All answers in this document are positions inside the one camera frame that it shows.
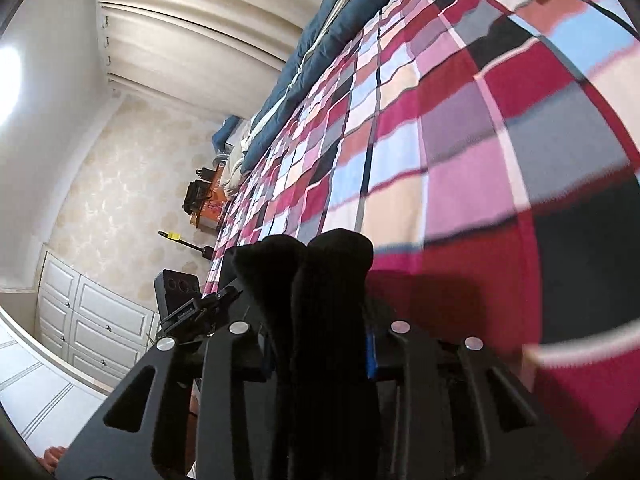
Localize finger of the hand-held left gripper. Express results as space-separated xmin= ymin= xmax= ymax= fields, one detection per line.
xmin=197 ymin=284 xmax=244 ymax=331

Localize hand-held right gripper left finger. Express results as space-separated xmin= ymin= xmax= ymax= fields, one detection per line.
xmin=55 ymin=320 xmax=292 ymax=480

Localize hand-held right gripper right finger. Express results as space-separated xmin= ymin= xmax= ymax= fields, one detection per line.
xmin=350 ymin=317 xmax=588 ymax=480

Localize black pants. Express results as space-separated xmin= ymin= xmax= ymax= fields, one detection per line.
xmin=220 ymin=228 xmax=391 ymax=480

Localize person's left forearm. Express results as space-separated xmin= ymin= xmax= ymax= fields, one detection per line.
xmin=186 ymin=377 xmax=202 ymax=478

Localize black rod with yellow tag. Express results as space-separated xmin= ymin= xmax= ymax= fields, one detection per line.
xmin=158 ymin=230 xmax=217 ymax=259

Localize wooden nightstand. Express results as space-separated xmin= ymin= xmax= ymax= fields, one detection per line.
xmin=190 ymin=210 xmax=226 ymax=234

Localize white wardrobe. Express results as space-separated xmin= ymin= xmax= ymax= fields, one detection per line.
xmin=0 ymin=250 xmax=161 ymax=461

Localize orange bedside table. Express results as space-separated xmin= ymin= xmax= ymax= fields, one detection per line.
xmin=197 ymin=170 xmax=234 ymax=223

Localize beige blanket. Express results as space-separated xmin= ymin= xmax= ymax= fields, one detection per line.
xmin=222 ymin=125 xmax=261 ymax=191

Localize blue cushion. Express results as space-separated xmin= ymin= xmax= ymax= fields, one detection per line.
xmin=212 ymin=115 xmax=244 ymax=149

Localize plaid bed sheet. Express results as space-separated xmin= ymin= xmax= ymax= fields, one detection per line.
xmin=205 ymin=0 xmax=640 ymax=480

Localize ceiling light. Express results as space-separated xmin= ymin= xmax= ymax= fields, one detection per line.
xmin=0 ymin=45 xmax=23 ymax=128

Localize cream curtain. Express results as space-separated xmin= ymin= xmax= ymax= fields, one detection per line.
xmin=97 ymin=0 xmax=361 ymax=111

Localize blue quilt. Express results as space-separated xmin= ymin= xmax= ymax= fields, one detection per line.
xmin=240 ymin=0 xmax=416 ymax=176

